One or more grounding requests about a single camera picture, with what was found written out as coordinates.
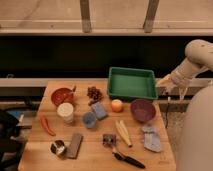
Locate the black bag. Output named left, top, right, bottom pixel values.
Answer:
left=0, top=109, right=23, bottom=171

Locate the purple bowl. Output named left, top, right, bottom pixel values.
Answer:
left=130, top=99, right=156, bottom=123

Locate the blue sponge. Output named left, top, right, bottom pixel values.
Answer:
left=91, top=102, right=108, bottom=120

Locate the red bowl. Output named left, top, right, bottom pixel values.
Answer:
left=51, top=88, right=76, bottom=106

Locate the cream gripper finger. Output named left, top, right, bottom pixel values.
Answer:
left=156, top=74, right=175, bottom=93

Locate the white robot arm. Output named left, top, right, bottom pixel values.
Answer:
left=157, top=39, right=213, bottom=171

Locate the white cup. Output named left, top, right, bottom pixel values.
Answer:
left=57, top=103, right=74, bottom=123

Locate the red chili pepper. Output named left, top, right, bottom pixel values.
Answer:
left=40, top=115, right=56, bottom=136

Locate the grey cloth glove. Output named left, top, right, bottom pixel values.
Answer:
left=142, top=124, right=162, bottom=153

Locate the blue cup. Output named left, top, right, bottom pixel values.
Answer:
left=82, top=112, right=97, bottom=129

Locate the bunch of dark grapes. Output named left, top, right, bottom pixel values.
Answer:
left=87, top=86, right=103, bottom=106

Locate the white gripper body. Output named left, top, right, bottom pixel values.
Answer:
left=171, top=60, right=204, bottom=88

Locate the apple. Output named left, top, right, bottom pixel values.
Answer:
left=111, top=99, right=123, bottom=112

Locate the green plastic tray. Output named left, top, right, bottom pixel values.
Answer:
left=107, top=67, right=158, bottom=101

